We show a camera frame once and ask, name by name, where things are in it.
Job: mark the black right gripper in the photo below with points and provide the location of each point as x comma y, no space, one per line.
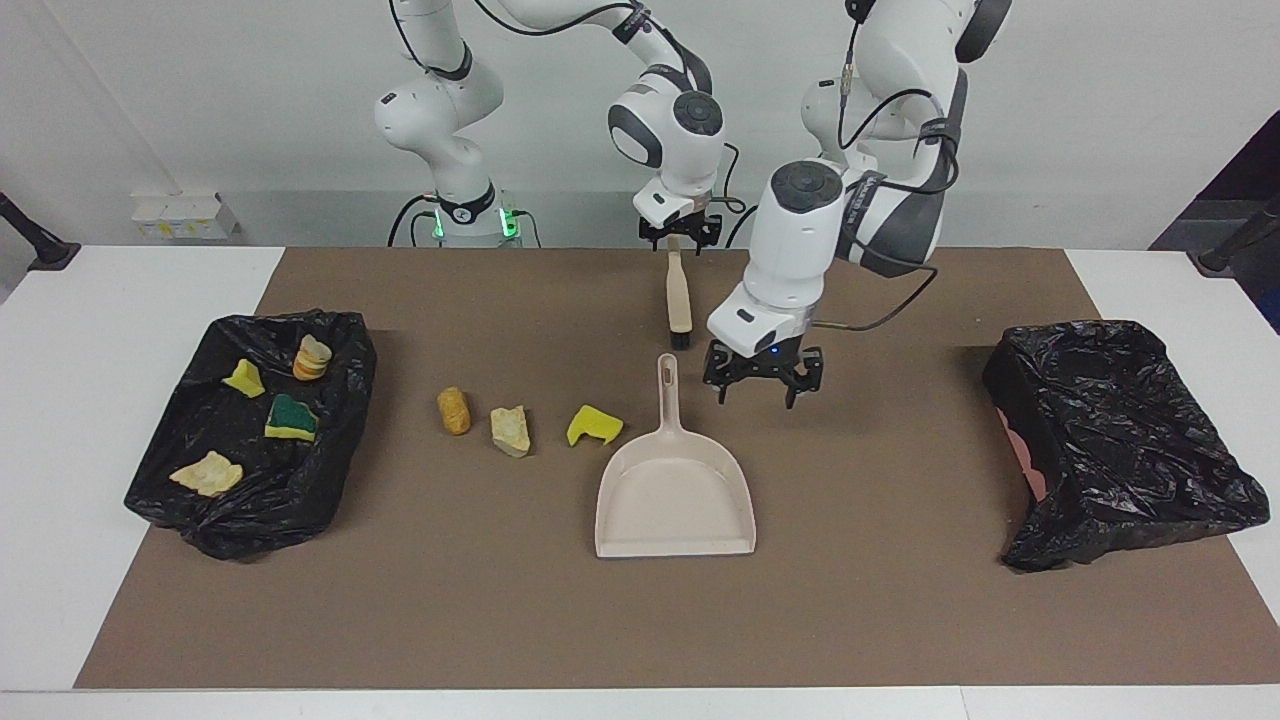
680,225

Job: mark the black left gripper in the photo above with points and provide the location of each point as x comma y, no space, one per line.
762,360

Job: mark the beige brush with black bristles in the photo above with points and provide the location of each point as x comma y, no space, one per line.
680,290

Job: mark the beige plastic dustpan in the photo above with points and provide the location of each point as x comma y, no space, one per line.
675,500

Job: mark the notched yellow sponge piece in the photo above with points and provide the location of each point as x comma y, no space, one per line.
592,426

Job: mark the beige stone-like foam chunk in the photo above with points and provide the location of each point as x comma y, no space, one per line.
510,430

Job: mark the brown cork-like cylinder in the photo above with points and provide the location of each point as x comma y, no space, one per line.
453,411

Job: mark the striped orange foam roll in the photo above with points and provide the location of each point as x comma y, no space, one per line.
207,474
312,358

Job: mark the yellow green-backed sponge piece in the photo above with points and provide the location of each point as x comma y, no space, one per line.
291,415

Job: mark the small yellow sponge piece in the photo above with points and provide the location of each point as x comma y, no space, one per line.
244,379

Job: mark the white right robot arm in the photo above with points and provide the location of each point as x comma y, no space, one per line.
440,110

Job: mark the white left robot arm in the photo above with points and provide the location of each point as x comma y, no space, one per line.
790,260

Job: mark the pink plastic bin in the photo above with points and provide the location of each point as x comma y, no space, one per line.
1028,455

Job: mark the black trash bag over pink bin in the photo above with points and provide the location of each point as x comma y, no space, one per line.
1120,440

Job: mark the black trash bag lined bin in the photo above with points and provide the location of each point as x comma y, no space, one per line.
250,520

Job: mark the brown paper table mat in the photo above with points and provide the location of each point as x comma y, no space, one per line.
640,620

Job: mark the white power strip box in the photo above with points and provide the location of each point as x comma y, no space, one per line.
180,215

